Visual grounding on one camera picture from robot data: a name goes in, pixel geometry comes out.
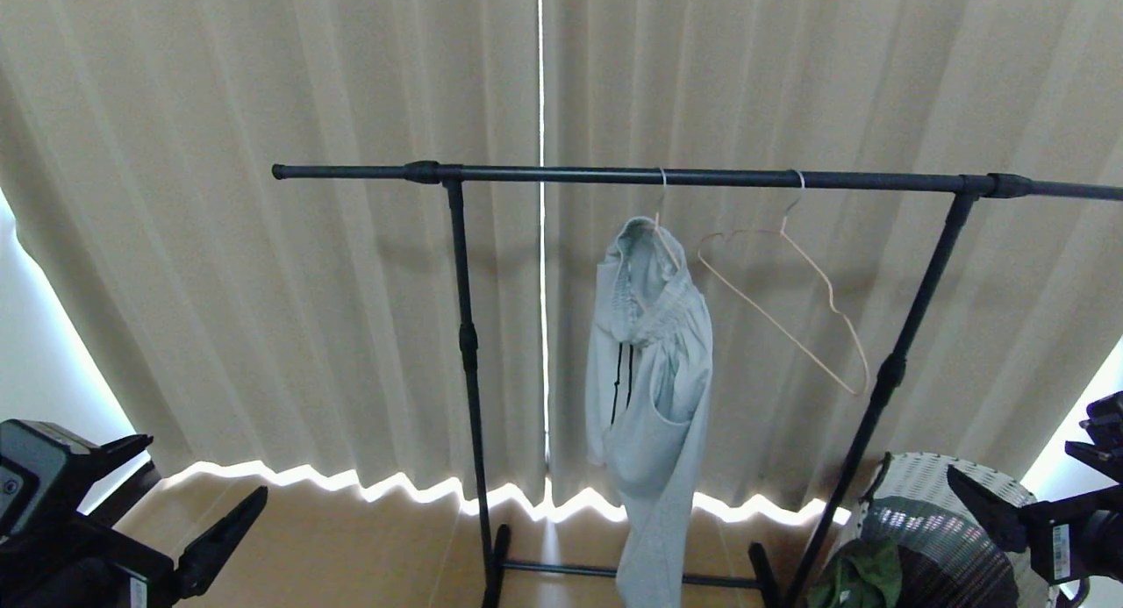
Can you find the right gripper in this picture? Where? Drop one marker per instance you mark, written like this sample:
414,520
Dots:
1083,538

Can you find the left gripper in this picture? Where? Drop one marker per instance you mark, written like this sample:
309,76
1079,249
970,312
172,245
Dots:
70,564

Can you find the green garment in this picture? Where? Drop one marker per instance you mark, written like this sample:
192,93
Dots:
864,573

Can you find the pale grey shorts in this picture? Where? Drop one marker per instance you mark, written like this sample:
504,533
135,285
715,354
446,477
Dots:
654,432

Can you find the pink clothes hanger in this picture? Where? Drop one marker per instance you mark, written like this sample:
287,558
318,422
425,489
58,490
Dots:
829,292
668,248

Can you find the white laundry basket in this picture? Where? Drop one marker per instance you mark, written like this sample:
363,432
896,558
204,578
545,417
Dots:
930,476

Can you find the black clothes rack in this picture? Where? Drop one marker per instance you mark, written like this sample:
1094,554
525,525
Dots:
702,178

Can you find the beige curtain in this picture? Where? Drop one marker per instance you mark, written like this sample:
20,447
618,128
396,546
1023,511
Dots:
263,239

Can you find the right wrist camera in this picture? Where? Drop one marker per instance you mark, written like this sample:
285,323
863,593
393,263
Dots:
1107,419

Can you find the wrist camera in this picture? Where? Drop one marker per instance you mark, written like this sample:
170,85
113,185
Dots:
44,476
1107,419

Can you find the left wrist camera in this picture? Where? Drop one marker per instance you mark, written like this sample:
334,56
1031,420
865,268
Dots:
44,476

